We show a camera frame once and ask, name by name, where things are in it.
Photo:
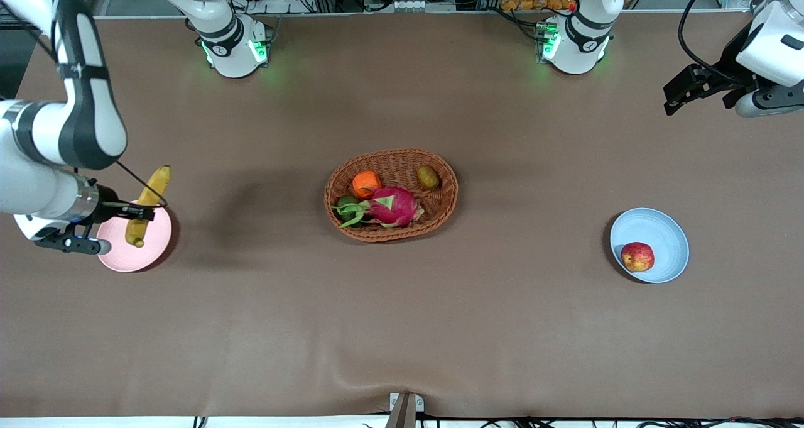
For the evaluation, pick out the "yellow banana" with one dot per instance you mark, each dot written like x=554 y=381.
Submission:
x=154 y=186

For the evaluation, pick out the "pink plate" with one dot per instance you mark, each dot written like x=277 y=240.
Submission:
x=151 y=252

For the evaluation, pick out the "orange fruit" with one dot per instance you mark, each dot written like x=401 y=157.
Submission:
x=367 y=184

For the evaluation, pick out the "light blue plate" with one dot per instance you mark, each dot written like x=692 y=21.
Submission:
x=659 y=233

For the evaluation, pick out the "red yellow apple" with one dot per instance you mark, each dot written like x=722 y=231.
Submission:
x=637 y=257

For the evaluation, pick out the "brown green kiwi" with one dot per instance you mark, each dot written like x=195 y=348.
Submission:
x=428 y=176

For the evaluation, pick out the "metal table edge bracket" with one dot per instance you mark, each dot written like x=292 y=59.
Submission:
x=405 y=409

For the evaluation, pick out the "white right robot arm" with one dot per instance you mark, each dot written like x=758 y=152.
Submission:
x=81 y=120

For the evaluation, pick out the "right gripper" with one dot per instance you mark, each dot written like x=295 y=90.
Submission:
x=109 y=202

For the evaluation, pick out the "brown wicker basket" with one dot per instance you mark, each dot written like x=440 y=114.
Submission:
x=402 y=227

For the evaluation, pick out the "green avocado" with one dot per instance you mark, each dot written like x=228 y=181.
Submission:
x=347 y=203

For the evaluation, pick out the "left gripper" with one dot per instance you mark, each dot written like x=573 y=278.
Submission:
x=729 y=60

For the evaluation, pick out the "pink dragon fruit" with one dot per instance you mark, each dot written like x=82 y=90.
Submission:
x=392 y=207

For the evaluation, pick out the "brown tablecloth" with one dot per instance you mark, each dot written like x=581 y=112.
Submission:
x=402 y=327

